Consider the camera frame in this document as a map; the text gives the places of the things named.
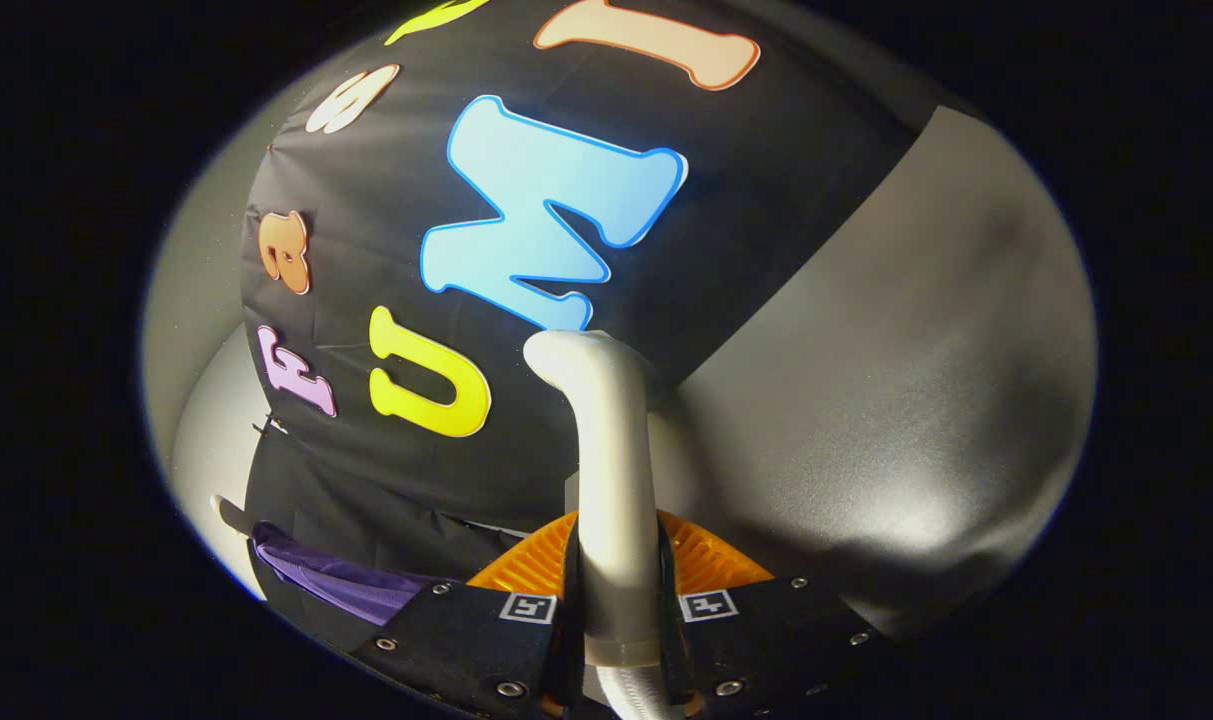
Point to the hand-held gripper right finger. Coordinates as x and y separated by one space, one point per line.
766 650

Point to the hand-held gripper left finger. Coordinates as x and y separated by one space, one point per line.
466 645

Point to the grey drawer cabinet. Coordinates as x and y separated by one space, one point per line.
916 350

